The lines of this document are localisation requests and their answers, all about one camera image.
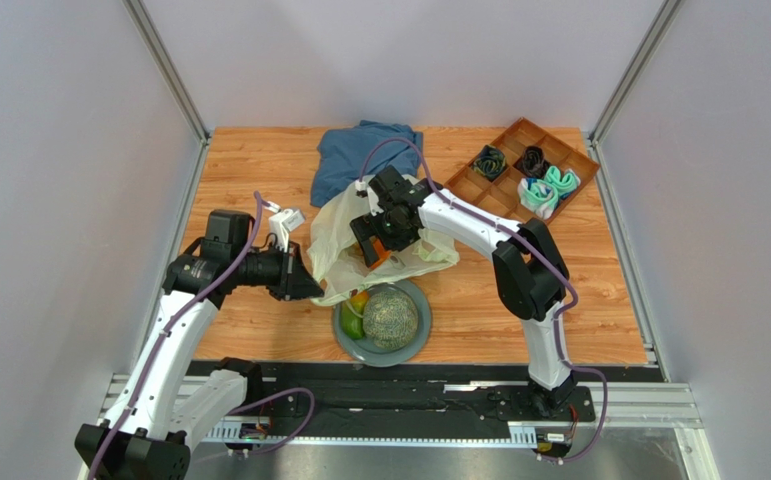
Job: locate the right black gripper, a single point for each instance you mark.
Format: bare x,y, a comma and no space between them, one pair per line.
380,223

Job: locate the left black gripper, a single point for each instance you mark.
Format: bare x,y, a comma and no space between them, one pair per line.
293,280

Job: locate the translucent pale green plastic bag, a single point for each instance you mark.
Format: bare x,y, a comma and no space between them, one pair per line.
337,261

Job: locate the fake green orange mango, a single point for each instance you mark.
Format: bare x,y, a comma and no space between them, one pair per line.
351,315

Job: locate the fake netted melon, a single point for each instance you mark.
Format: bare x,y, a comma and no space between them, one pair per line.
391,319

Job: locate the grey round plate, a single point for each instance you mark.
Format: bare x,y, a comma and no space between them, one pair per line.
366,352

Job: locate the fake orange fruit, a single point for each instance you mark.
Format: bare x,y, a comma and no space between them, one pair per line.
373,252

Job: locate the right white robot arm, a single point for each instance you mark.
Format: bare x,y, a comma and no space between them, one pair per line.
531,277

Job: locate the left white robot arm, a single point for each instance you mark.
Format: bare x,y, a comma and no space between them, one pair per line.
146,433

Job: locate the blue crumpled cloth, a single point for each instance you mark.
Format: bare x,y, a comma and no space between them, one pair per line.
343,152

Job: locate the dark green rolled sock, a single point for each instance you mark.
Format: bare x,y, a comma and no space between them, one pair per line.
490,163

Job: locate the brown wooden divided tray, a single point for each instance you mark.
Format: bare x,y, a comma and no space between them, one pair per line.
500,197

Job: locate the white teal rolled sock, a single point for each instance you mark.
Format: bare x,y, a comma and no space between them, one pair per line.
538,196

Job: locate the black rolled sock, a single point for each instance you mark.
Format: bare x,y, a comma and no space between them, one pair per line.
532,163

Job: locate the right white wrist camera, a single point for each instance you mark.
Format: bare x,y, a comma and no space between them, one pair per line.
364,189

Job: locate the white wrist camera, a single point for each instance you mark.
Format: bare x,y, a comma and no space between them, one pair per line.
282,222
364,189

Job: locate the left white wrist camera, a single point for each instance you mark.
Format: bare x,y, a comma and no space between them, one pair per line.
282,222

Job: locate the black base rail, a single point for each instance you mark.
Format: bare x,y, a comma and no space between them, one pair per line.
414,404

